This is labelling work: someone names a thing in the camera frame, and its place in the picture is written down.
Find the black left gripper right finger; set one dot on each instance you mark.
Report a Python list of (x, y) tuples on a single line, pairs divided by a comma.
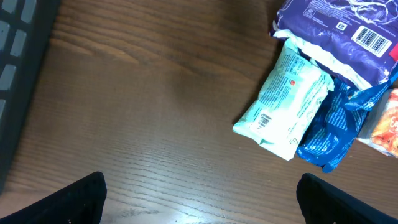
[(321, 202)]

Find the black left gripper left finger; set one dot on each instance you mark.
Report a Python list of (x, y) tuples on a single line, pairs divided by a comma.
[(81, 202)]

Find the blue snack wrapper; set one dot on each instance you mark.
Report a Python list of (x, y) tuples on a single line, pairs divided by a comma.
[(338, 122)]

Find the orange tissue packet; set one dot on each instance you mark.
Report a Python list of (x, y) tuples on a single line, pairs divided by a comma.
[(379, 130)]

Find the mint green wipes packet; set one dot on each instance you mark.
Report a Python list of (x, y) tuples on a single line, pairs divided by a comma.
[(286, 104)]

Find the purple noodle packet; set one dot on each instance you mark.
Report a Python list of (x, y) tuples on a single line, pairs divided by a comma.
[(353, 40)]

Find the grey plastic mesh basket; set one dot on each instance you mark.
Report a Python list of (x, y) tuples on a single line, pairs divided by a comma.
[(26, 26)]

